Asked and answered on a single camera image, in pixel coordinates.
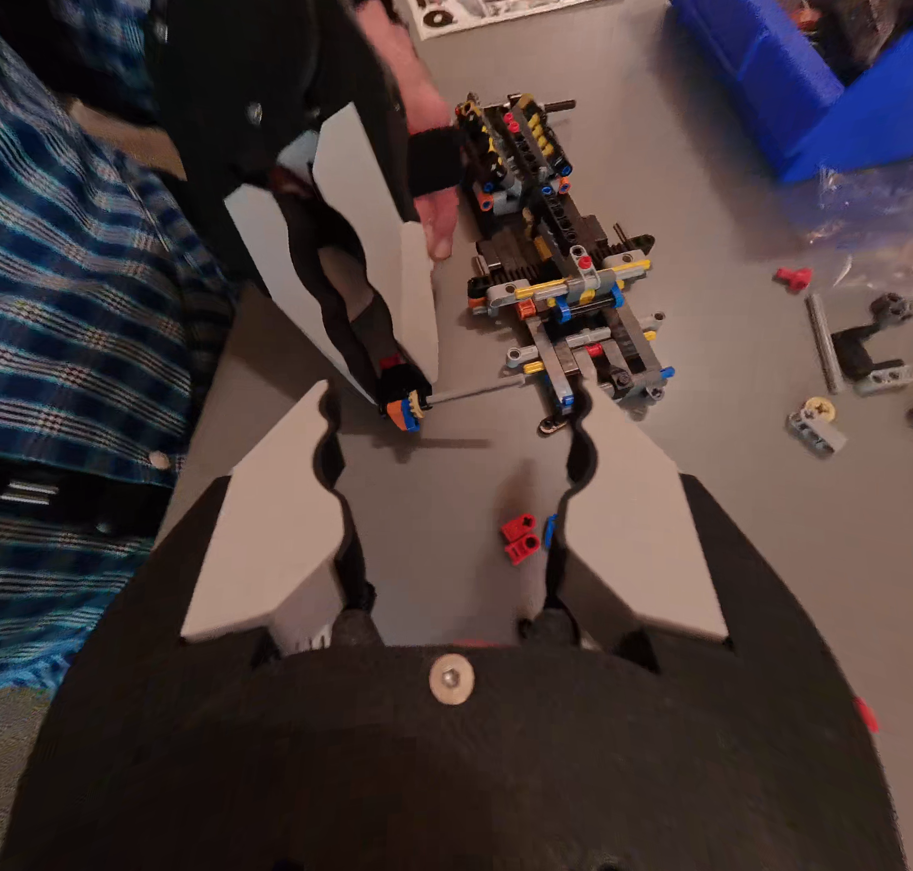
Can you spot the person's plaid shirt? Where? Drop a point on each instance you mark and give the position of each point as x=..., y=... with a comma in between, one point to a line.
x=85, y=314

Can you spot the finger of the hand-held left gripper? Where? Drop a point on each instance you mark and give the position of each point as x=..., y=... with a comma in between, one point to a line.
x=264, y=222
x=356, y=179

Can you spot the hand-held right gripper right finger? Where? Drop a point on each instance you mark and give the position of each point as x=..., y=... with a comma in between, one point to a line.
x=635, y=528

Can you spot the large lego chassis assembly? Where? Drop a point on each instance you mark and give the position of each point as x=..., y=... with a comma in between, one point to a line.
x=549, y=243

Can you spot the red lego connector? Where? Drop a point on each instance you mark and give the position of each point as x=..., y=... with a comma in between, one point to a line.
x=518, y=526
x=523, y=550

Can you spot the red lego joint piece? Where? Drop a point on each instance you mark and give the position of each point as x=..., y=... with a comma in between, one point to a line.
x=793, y=276

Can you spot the person's left hand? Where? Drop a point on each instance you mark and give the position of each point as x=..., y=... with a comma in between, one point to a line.
x=410, y=72

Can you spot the clear plastic bag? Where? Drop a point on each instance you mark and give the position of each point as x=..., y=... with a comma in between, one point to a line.
x=856, y=214

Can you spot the blue plastic bin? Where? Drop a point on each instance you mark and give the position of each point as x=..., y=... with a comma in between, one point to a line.
x=756, y=50

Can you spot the blue lego connector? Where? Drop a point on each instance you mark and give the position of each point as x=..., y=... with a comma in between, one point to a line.
x=550, y=531

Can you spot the small black lego subassembly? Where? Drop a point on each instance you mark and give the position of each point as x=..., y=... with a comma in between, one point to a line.
x=399, y=382

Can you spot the black lego bracket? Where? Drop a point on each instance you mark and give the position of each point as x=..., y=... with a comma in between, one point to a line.
x=856, y=354

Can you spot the long grey lego axle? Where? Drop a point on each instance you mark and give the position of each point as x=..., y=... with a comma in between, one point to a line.
x=824, y=343

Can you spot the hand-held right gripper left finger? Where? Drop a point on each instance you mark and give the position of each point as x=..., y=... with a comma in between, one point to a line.
x=271, y=528

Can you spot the grey connector with tan gear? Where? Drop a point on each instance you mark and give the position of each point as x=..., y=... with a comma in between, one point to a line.
x=817, y=425

